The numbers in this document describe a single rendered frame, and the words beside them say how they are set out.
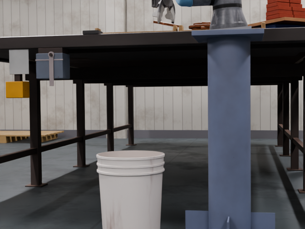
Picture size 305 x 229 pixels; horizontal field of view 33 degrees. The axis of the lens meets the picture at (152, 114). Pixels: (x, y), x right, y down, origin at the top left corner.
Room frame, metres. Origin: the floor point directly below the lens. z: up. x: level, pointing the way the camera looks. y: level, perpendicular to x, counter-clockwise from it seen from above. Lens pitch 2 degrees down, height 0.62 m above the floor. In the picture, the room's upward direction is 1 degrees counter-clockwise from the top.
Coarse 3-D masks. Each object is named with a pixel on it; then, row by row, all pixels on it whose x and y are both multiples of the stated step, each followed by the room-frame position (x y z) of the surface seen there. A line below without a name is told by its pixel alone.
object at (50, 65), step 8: (40, 48) 2.46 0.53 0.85; (48, 48) 2.46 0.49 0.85; (56, 48) 2.45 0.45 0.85; (64, 48) 2.48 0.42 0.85; (40, 56) 2.45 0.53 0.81; (48, 56) 2.44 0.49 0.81; (56, 56) 2.43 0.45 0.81; (64, 56) 2.45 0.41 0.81; (40, 64) 2.45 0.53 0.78; (48, 64) 2.44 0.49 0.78; (56, 64) 2.43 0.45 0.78; (64, 64) 2.45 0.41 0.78; (40, 72) 2.45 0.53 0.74; (48, 72) 2.44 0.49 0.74; (56, 72) 2.43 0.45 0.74; (64, 72) 2.45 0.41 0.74
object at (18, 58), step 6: (12, 54) 2.50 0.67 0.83; (18, 54) 2.50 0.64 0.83; (24, 54) 2.49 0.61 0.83; (12, 60) 2.50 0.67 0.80; (18, 60) 2.50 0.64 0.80; (24, 60) 2.49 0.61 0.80; (12, 66) 2.50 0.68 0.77; (18, 66) 2.50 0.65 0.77; (24, 66) 2.49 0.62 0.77; (12, 72) 2.50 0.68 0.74; (18, 72) 2.50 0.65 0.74; (24, 72) 2.49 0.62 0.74
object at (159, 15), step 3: (162, 6) 2.58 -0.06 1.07; (162, 9) 2.58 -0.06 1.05; (156, 12) 2.59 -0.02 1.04; (159, 12) 2.57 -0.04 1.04; (162, 12) 2.58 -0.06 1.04; (153, 15) 2.60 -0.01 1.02; (156, 15) 2.58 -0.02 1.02; (159, 15) 2.57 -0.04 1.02; (159, 18) 2.57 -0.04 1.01; (159, 21) 2.57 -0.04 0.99
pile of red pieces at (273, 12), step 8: (272, 0) 3.20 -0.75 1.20; (280, 0) 3.17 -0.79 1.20; (288, 0) 3.20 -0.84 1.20; (296, 0) 3.23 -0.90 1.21; (272, 8) 3.19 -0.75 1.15; (280, 8) 3.15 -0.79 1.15; (288, 8) 3.18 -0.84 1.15; (296, 8) 3.21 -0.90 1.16; (304, 8) 3.24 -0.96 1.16; (272, 16) 3.19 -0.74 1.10; (280, 16) 3.14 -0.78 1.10; (288, 16) 3.17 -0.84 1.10; (296, 16) 3.20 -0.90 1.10; (304, 16) 3.23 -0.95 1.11
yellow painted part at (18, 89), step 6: (18, 78) 2.51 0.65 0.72; (6, 84) 2.48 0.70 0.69; (12, 84) 2.47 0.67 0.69; (18, 84) 2.47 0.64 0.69; (24, 84) 2.48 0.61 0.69; (6, 90) 2.48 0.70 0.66; (12, 90) 2.47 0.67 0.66; (18, 90) 2.47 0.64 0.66; (24, 90) 2.48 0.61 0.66; (6, 96) 2.48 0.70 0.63; (12, 96) 2.47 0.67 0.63; (18, 96) 2.47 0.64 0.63; (24, 96) 2.48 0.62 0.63
